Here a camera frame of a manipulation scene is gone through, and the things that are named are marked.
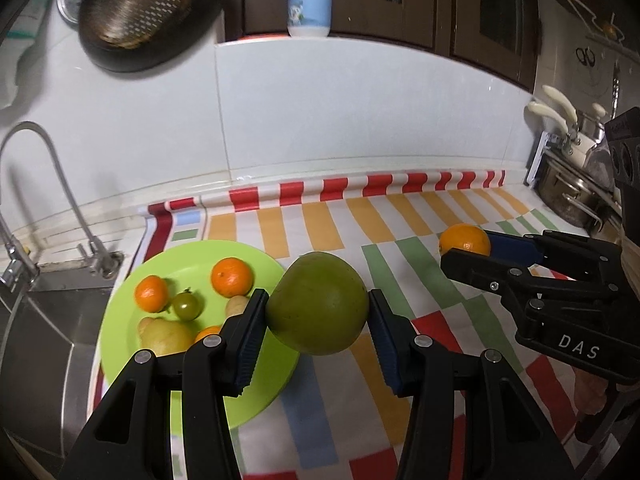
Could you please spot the stainless steel sink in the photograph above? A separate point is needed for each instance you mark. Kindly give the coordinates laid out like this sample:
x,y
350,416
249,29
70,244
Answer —
x,y
49,334

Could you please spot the cream handled utensil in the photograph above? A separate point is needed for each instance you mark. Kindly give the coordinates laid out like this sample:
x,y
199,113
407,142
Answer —
x,y
563,101
566,125

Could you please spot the operator right hand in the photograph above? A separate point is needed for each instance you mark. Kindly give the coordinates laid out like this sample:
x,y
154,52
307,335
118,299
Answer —
x,y
589,392

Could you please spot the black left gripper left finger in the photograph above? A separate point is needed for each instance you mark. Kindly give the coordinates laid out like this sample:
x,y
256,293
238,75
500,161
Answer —
x,y
128,435

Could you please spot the large green apple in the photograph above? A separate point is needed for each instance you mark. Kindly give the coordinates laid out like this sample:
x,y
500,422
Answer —
x,y
320,305

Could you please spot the steel sink mixer tap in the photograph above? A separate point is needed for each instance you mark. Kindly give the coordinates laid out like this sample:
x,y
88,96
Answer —
x,y
21,270

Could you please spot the dark wooden window frame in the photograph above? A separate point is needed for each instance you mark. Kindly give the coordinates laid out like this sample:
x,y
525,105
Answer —
x,y
499,36

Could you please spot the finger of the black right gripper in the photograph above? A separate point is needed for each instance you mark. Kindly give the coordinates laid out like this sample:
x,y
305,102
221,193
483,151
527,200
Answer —
x,y
505,274
581,258

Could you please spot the black pan with strainer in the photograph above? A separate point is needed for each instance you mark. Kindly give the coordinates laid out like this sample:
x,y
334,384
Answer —
x,y
128,36

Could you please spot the small green lime fruit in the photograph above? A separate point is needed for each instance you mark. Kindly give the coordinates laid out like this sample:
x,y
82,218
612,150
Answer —
x,y
186,306

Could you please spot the small tan fruit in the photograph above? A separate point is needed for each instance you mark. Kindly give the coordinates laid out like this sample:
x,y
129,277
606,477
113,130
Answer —
x,y
236,306

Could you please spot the large orange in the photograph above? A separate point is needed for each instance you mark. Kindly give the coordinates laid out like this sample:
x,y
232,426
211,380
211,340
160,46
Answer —
x,y
231,277

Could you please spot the large yellow-green apple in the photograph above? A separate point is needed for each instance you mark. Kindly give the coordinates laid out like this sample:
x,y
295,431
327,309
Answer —
x,y
164,337

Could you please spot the small orange mandarin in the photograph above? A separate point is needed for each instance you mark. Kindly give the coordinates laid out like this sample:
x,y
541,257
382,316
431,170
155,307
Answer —
x,y
151,294

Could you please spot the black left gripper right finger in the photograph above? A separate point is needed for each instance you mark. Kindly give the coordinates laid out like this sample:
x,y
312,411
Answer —
x,y
506,435

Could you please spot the steel pot stack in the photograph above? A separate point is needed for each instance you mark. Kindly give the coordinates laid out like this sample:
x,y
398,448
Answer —
x,y
574,197

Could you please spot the small orange tangerine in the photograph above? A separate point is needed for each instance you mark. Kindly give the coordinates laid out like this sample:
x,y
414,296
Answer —
x,y
210,330
465,237

